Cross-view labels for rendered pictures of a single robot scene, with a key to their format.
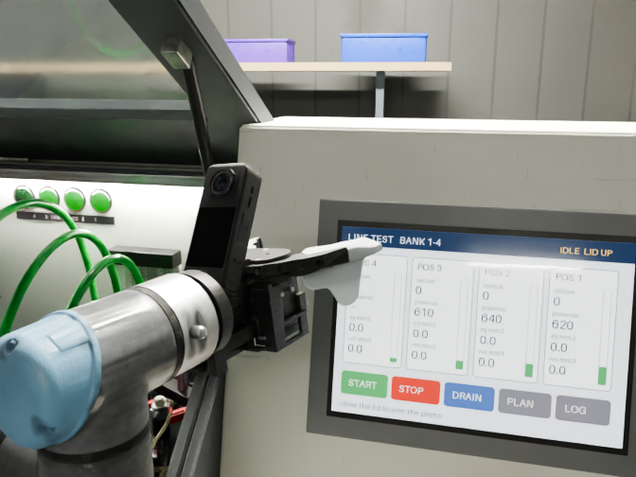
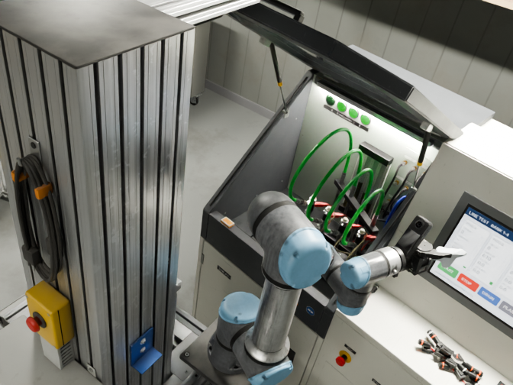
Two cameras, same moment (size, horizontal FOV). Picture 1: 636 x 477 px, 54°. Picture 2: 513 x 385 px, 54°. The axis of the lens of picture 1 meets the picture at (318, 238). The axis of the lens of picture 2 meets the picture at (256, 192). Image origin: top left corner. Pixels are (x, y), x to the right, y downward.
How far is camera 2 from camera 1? 94 cm
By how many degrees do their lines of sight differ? 31
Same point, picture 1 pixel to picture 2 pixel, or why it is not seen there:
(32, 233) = (327, 116)
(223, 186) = (418, 226)
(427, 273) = (495, 244)
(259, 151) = (447, 157)
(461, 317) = (501, 266)
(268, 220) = (437, 187)
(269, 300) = (418, 262)
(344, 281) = (446, 261)
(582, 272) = not seen: outside the picture
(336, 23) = not seen: outside the picture
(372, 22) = not seen: outside the picture
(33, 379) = (355, 278)
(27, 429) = (349, 284)
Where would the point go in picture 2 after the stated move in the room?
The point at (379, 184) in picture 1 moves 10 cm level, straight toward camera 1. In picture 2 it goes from (494, 198) to (486, 213)
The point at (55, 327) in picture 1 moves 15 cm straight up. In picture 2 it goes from (362, 265) to (380, 221)
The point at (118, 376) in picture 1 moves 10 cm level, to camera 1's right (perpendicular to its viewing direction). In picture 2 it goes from (372, 280) to (409, 299)
